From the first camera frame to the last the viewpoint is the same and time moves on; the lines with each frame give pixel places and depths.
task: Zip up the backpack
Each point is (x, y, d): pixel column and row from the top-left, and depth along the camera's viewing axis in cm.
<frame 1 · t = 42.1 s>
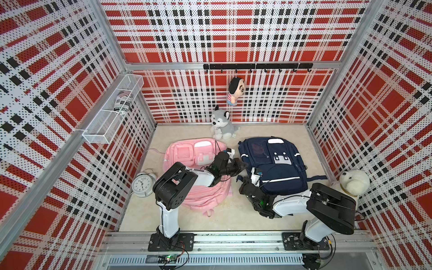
left hand: (251, 163, 89), fingers closed
right hand: (245, 177, 88), fingers closed
navy blue backpack: (279, 160, 99), point 4 cm above the table
pink backpack: (201, 154, 100), point 6 cm above the table
grey husky plush toy: (222, 126, 105), point 13 cm above the table
white fluffy plush dog: (352, 183, 73), point 20 cm above the table
white alarm clock: (140, 180, 90), point 5 cm above the table

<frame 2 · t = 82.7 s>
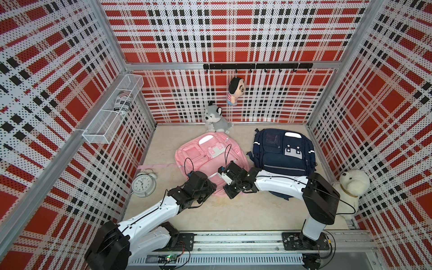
left hand: (217, 187, 83), fingers open
right hand: (230, 189, 84), fingers closed
navy blue backpack: (284, 151, 103), point 4 cm above the table
pink backpack: (206, 153, 100), point 6 cm above the table
grey husky plush toy: (216, 122, 108), point 12 cm above the table
the other named things where they were.

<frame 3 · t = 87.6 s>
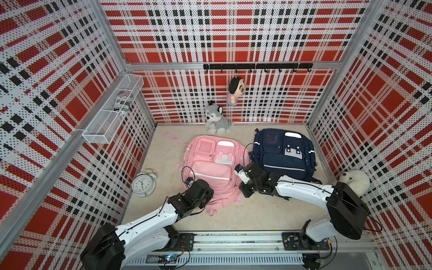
left hand: (216, 189, 84), fingers closed
right hand: (244, 186, 85), fingers closed
pink backpack: (214, 158, 98), point 6 cm above the table
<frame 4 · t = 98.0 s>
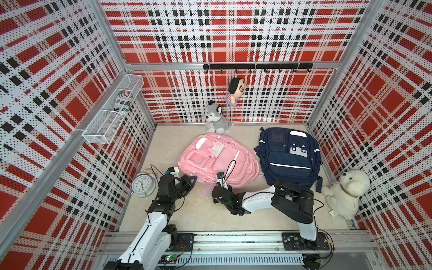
left hand: (200, 176, 84), fingers closed
right hand: (217, 186, 90), fingers closed
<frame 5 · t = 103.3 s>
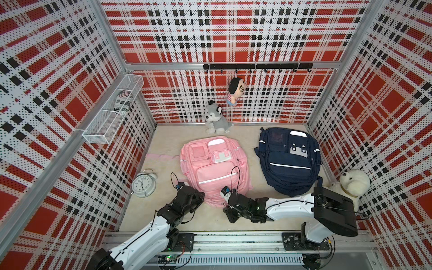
left hand: (207, 192, 86), fingers closed
right hand: (227, 210, 81), fingers closed
